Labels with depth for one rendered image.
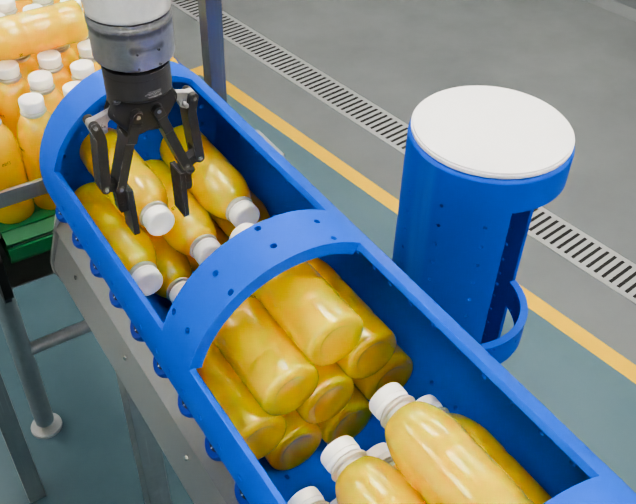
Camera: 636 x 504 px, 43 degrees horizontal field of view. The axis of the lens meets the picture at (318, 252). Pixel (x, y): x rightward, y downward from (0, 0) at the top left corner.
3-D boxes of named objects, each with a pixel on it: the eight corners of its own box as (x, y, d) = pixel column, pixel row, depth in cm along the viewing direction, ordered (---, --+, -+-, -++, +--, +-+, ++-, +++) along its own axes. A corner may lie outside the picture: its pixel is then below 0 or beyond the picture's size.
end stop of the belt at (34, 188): (-7, 211, 130) (-11, 196, 128) (-8, 208, 130) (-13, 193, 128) (213, 139, 147) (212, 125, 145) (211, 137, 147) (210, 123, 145)
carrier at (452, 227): (371, 480, 186) (495, 488, 185) (410, 176, 127) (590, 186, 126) (372, 384, 207) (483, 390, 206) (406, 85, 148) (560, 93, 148)
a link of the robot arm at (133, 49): (186, 14, 83) (191, 66, 87) (149, -18, 89) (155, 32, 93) (103, 35, 79) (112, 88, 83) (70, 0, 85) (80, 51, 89)
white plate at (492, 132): (413, 169, 127) (412, 175, 127) (589, 179, 126) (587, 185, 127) (409, 80, 147) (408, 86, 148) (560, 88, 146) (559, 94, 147)
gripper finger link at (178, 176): (169, 162, 101) (174, 160, 101) (174, 205, 106) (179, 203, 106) (179, 174, 99) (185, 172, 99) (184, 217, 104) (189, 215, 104)
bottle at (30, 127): (61, 181, 144) (40, 91, 132) (83, 199, 141) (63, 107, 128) (26, 198, 140) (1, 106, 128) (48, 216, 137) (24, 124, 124)
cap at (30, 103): (37, 99, 130) (34, 89, 129) (50, 108, 128) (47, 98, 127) (15, 108, 128) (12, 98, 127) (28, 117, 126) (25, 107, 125)
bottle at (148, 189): (71, 165, 115) (122, 237, 103) (87, 122, 112) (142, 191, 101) (115, 171, 119) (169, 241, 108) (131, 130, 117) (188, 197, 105)
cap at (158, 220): (137, 227, 104) (142, 235, 103) (147, 202, 102) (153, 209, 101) (162, 230, 106) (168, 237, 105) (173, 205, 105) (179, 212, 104)
